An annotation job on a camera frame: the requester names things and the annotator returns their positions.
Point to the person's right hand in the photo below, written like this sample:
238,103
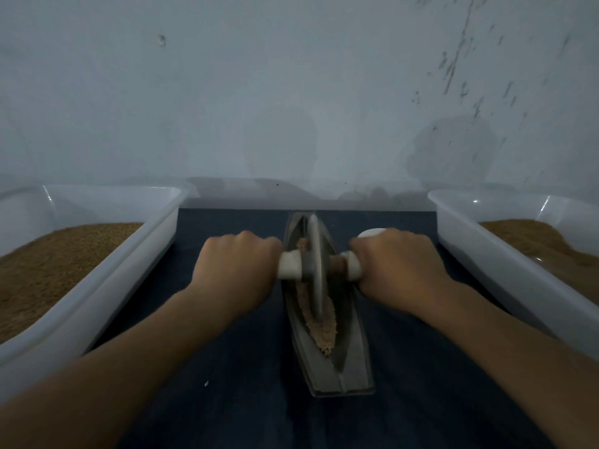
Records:
402,268

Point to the person's right forearm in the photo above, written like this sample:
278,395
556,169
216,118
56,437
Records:
524,369

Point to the white plastic tray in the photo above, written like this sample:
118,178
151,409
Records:
98,280
496,271

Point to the dark blue tablecloth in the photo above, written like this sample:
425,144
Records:
243,407

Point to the small ground grain portion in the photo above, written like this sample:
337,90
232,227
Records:
320,327

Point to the person's left forearm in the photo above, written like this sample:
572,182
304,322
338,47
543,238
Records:
94,383

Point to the white round plate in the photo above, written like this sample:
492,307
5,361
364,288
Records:
371,233

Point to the boat-shaped metal grinding trough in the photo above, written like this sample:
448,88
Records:
354,369

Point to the person's left hand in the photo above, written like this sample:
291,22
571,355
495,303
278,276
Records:
232,271

